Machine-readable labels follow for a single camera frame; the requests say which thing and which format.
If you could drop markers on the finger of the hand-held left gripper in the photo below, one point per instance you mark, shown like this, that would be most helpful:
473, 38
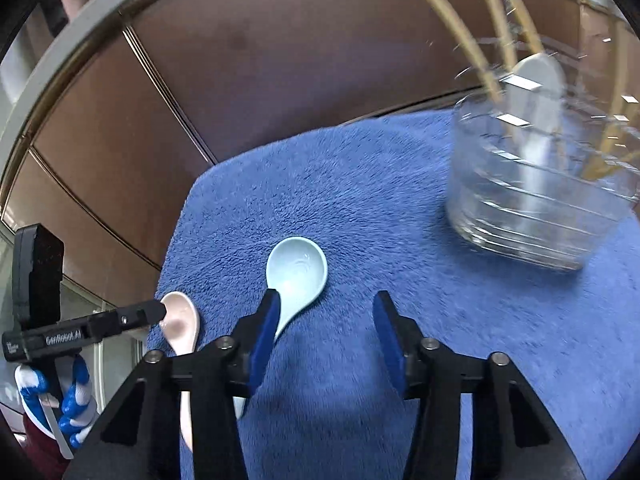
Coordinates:
135, 317

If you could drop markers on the brown cabinet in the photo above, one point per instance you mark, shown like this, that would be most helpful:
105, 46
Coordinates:
300, 60

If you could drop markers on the white ceramic spoon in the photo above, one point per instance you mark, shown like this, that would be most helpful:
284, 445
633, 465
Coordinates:
540, 80

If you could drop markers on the light blue ceramic spoon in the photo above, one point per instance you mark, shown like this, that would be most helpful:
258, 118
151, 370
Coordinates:
297, 270

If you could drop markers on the blue fluffy towel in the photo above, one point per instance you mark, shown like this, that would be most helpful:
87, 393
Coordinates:
375, 200

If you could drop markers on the wooden chopstick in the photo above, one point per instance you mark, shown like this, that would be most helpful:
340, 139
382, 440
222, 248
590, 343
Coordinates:
495, 10
619, 85
612, 145
525, 22
617, 166
452, 25

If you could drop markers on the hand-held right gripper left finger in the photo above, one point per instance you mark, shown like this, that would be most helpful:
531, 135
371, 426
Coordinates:
265, 340

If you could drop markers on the clear plastic utensil holder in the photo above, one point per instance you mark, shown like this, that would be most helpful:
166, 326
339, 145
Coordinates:
525, 230

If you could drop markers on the person's left hand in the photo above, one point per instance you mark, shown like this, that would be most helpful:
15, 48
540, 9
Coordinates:
75, 400

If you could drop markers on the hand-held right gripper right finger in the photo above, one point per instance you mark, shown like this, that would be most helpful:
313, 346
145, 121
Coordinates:
387, 340

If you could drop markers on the pink ceramic spoon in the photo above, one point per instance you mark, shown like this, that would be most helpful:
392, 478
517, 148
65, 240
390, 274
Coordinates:
180, 320

